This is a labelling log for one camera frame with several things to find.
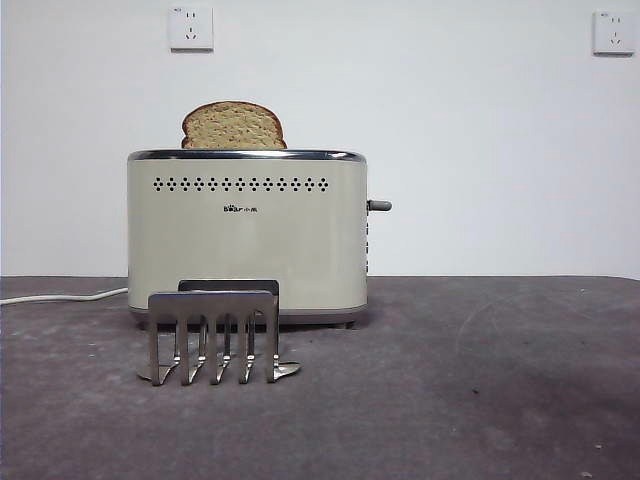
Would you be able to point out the steel toast rack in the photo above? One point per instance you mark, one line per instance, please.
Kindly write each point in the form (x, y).
(210, 302)

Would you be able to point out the cream two-slot toaster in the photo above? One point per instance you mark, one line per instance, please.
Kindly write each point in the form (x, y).
(300, 240)

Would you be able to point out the brown bread slice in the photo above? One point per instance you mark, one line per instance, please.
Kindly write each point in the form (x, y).
(233, 127)

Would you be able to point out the white wall socket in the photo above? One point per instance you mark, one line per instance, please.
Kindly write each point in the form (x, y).
(191, 29)
(614, 33)

